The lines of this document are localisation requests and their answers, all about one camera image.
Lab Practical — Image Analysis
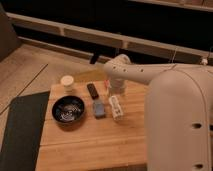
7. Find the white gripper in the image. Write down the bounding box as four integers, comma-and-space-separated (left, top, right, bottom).
108, 80, 126, 95

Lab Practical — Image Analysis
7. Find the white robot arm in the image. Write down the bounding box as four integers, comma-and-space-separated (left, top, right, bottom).
104, 54, 213, 171

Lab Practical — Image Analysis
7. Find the white cable with plug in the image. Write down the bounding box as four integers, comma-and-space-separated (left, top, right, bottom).
169, 46, 213, 66

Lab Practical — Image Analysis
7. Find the black ceramic bowl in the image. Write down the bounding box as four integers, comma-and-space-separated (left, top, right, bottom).
52, 96, 85, 124

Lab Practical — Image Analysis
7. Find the black remote control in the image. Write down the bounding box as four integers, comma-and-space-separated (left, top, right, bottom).
87, 83, 99, 99

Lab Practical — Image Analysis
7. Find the wooden shelf rail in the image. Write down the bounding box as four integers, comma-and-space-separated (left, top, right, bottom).
6, 12, 213, 59

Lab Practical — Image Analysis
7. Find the white cylindrical cup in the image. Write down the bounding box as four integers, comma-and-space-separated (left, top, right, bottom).
60, 75, 74, 92

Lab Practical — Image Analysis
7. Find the blue sponge block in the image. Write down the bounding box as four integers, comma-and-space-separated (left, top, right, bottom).
93, 100, 105, 118

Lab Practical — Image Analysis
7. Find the dark grey floor mat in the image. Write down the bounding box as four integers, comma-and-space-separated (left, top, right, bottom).
0, 91, 49, 171

